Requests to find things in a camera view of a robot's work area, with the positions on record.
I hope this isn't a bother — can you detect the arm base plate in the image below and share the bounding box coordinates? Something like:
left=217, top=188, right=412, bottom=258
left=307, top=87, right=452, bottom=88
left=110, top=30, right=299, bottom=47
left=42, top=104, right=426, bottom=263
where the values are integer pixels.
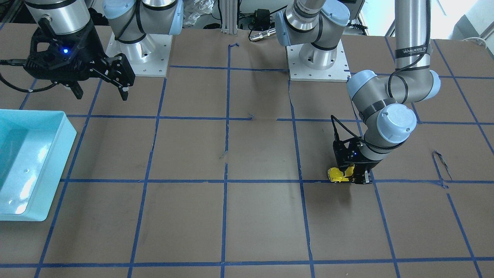
left=286, top=41, right=351, bottom=82
left=105, top=34, right=173, bottom=77

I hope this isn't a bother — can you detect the aluminium frame post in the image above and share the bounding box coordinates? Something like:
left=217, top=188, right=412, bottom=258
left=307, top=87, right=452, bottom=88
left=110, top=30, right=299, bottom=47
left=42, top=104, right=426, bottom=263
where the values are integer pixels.
left=218, top=0, right=240, bottom=36

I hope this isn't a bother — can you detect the light blue plastic bin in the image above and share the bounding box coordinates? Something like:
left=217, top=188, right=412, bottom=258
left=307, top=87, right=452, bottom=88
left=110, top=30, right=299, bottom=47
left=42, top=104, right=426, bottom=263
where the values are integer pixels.
left=0, top=109, right=76, bottom=221

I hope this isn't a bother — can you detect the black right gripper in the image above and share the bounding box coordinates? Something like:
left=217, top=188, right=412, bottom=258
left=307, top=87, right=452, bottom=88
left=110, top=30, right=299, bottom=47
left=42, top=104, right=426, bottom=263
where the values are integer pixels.
left=23, top=17, right=135, bottom=101

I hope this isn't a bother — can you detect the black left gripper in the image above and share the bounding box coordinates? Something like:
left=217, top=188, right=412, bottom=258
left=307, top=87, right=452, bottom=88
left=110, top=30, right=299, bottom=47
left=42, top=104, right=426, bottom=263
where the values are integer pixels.
left=332, top=138, right=380, bottom=185

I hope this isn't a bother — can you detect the yellow beetle toy car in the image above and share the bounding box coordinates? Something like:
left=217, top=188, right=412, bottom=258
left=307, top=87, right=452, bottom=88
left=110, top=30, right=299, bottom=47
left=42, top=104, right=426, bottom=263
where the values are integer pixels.
left=327, top=166, right=355, bottom=183

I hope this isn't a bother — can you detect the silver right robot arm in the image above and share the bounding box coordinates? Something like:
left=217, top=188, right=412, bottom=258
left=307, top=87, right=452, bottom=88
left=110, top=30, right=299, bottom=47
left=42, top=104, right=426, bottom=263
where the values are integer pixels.
left=22, top=0, right=184, bottom=101

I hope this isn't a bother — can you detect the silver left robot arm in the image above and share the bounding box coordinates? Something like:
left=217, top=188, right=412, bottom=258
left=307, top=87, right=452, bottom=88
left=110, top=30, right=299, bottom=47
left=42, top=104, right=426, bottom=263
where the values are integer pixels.
left=275, top=0, right=441, bottom=184

